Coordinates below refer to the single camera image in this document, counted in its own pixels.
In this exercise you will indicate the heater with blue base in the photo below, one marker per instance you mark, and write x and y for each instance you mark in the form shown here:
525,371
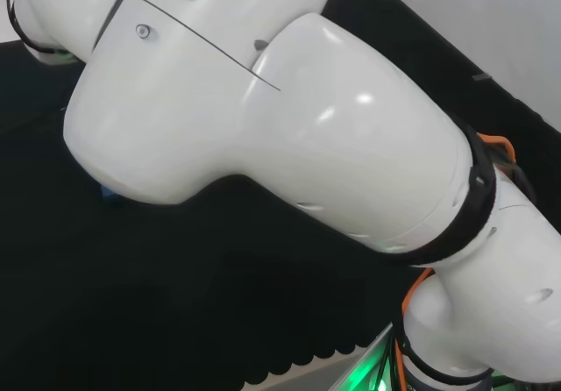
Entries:
111,191

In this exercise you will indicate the black bench cloth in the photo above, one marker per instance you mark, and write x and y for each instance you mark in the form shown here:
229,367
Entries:
153,299

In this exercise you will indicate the clear tape strip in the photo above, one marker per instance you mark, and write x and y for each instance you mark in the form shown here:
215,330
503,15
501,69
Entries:
480,76

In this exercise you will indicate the grey metal base plate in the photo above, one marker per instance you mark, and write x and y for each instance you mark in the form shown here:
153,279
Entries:
366,364

